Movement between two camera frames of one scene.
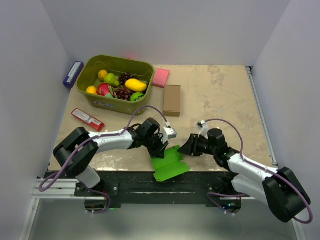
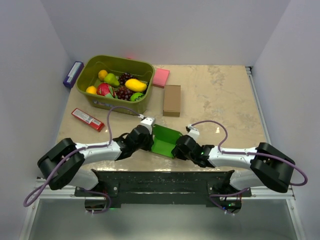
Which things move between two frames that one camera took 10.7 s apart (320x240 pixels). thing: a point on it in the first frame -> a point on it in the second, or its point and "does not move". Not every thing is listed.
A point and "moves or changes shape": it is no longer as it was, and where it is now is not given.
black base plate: [144, 189] does not move
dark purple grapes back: [124, 77] does not move
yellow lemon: [91, 89] does not move
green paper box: [172, 164] moves or changes shape
